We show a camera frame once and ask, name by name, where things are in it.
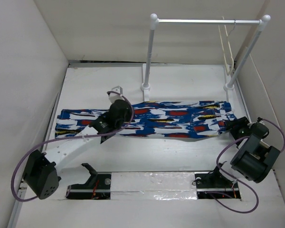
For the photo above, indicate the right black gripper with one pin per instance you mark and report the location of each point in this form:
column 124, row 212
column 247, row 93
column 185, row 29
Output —
column 242, row 121

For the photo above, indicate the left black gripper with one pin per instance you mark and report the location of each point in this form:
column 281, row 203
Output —
column 128, row 116

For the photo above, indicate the blue patterned trousers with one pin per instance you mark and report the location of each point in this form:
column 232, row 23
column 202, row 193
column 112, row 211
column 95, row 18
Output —
column 184, row 120

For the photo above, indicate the cream plastic clothes hanger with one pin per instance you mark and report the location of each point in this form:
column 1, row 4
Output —
column 228, row 58

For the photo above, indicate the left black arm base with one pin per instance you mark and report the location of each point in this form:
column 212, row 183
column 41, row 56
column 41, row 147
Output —
column 97, row 186

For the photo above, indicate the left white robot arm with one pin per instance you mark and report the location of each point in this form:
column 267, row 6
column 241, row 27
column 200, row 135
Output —
column 43, row 171

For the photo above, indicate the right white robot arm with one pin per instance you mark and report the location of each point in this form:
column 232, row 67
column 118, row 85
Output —
column 254, row 158

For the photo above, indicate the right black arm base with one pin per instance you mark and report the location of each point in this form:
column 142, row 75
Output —
column 213, row 185

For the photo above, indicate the white clothes rack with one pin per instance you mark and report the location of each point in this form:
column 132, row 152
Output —
column 196, row 47

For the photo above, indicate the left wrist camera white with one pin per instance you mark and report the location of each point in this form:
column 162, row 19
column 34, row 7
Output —
column 115, row 93

